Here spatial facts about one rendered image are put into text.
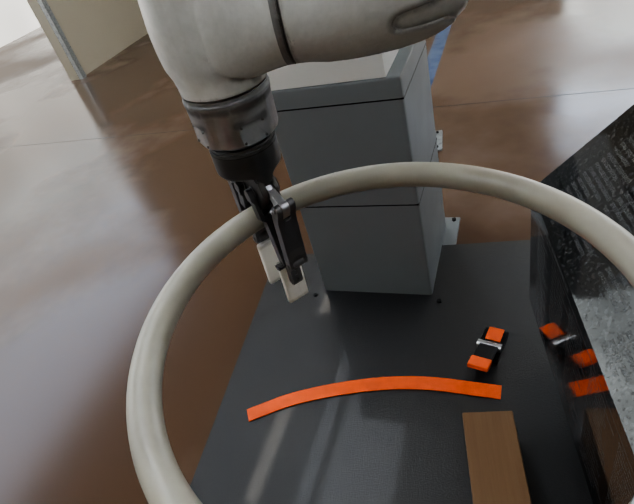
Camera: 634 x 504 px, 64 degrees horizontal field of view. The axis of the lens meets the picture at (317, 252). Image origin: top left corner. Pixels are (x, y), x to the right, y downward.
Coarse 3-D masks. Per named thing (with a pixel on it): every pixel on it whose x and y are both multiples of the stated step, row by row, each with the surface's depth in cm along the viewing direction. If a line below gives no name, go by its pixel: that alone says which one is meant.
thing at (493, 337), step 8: (488, 328) 159; (496, 328) 157; (488, 336) 156; (496, 336) 155; (504, 336) 155; (480, 344) 152; (488, 344) 151; (496, 344) 151; (504, 344) 153; (480, 352) 149; (488, 352) 148; (496, 352) 149; (472, 360) 146; (480, 360) 145; (488, 360) 145; (496, 360) 149; (480, 368) 143; (488, 368) 142
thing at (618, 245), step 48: (288, 192) 62; (336, 192) 63; (480, 192) 59; (528, 192) 55; (240, 240) 59; (624, 240) 47; (192, 288) 54; (144, 336) 48; (144, 384) 44; (144, 432) 41; (144, 480) 38
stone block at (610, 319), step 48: (624, 144) 93; (576, 192) 98; (624, 192) 86; (576, 240) 91; (576, 288) 85; (624, 288) 76; (576, 336) 85; (624, 336) 72; (576, 384) 89; (624, 384) 68; (576, 432) 93; (624, 432) 65; (624, 480) 67
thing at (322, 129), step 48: (288, 96) 142; (336, 96) 138; (384, 96) 134; (288, 144) 153; (336, 144) 148; (384, 144) 143; (432, 144) 173; (384, 192) 154; (432, 192) 174; (336, 240) 173; (384, 240) 167; (432, 240) 175; (336, 288) 189; (384, 288) 181; (432, 288) 177
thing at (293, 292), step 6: (276, 264) 64; (282, 270) 64; (282, 276) 65; (282, 282) 66; (288, 282) 66; (300, 282) 67; (288, 288) 66; (294, 288) 67; (300, 288) 67; (306, 288) 68; (288, 294) 67; (294, 294) 67; (300, 294) 68; (288, 300) 68; (294, 300) 68
